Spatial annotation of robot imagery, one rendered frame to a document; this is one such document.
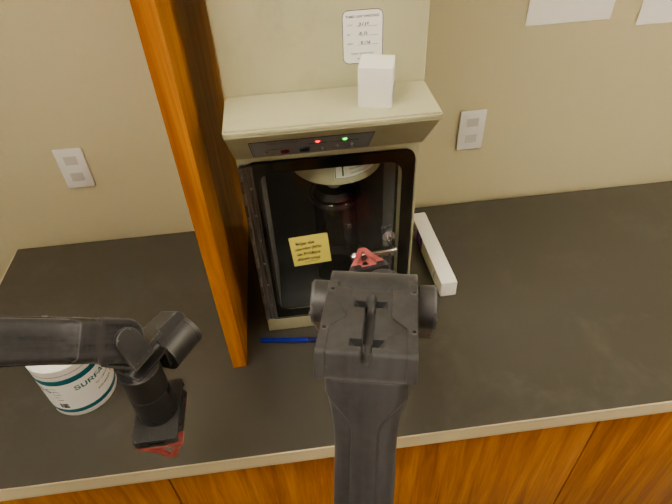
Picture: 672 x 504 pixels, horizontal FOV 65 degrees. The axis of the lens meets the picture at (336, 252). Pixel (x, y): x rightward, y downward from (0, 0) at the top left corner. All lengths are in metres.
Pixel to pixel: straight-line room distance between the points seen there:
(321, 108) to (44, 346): 0.48
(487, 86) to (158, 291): 0.98
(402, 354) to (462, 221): 1.15
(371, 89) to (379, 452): 0.53
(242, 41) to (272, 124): 0.14
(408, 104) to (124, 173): 0.89
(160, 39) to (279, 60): 0.19
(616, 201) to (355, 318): 1.38
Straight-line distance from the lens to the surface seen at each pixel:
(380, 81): 0.79
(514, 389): 1.16
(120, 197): 1.55
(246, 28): 0.84
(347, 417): 0.41
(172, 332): 0.80
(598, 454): 1.44
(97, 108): 1.42
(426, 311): 0.45
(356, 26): 0.85
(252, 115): 0.81
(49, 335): 0.70
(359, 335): 0.40
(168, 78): 0.78
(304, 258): 1.06
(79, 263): 1.56
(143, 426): 0.85
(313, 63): 0.86
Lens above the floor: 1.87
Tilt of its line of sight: 42 degrees down
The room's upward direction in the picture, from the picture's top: 3 degrees counter-clockwise
